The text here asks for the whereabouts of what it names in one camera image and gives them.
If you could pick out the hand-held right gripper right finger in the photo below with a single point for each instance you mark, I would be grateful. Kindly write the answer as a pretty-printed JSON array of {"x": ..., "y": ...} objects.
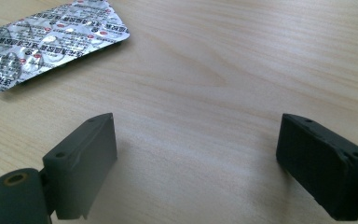
[{"x": 320, "y": 168}]

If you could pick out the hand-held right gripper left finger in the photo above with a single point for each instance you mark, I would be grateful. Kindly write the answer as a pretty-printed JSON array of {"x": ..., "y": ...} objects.
[{"x": 84, "y": 165}]

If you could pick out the silver foil pill blister pack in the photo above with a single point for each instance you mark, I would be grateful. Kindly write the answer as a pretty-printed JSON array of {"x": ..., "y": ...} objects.
[{"x": 48, "y": 39}]

